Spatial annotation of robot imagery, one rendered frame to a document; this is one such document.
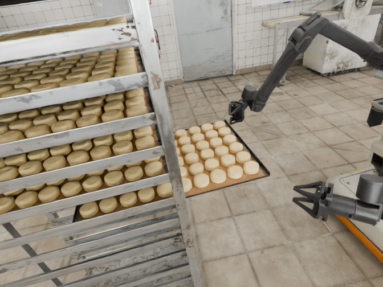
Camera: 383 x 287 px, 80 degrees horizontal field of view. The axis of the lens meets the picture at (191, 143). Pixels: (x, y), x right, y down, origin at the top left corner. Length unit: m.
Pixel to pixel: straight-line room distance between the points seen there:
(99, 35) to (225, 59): 4.34
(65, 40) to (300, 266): 1.62
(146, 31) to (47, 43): 0.17
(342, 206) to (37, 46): 0.78
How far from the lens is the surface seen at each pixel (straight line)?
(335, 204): 0.76
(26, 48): 0.51
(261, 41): 4.91
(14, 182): 0.66
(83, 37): 0.49
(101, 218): 0.71
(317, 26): 1.16
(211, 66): 4.71
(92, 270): 1.67
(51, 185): 0.77
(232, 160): 0.79
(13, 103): 0.55
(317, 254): 1.79
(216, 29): 4.62
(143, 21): 0.45
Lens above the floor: 1.46
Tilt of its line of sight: 33 degrees down
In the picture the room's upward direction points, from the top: 8 degrees counter-clockwise
